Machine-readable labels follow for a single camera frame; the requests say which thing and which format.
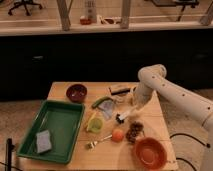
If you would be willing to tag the green plastic tray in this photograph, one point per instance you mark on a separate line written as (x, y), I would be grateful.
(63, 121)

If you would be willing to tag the orange ball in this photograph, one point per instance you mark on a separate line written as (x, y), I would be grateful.
(117, 135)

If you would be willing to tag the grey cloth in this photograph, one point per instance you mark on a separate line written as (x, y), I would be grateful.
(107, 108)

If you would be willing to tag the silver fork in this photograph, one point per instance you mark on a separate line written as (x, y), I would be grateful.
(93, 144)

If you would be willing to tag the black stand post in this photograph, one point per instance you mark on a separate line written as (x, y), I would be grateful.
(8, 159)

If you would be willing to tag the brown grape bunch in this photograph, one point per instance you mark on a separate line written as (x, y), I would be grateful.
(134, 130)

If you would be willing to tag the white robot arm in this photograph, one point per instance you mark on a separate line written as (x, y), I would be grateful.
(153, 78)

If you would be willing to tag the small red dish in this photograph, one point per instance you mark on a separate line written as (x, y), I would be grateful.
(85, 21)

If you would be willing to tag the grey sponge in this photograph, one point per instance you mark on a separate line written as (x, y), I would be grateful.
(43, 141)

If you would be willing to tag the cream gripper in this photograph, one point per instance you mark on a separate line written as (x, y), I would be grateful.
(136, 110)

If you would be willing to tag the orange bowl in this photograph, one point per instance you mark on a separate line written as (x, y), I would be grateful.
(150, 154)

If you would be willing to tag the dark red bowl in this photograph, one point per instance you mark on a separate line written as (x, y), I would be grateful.
(76, 93)

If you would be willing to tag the black office chair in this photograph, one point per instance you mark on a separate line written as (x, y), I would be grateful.
(24, 3)

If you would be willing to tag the yellow wedge piece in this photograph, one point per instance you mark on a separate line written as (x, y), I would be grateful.
(89, 120)

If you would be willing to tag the green cucumber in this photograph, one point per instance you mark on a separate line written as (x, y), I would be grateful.
(99, 101)

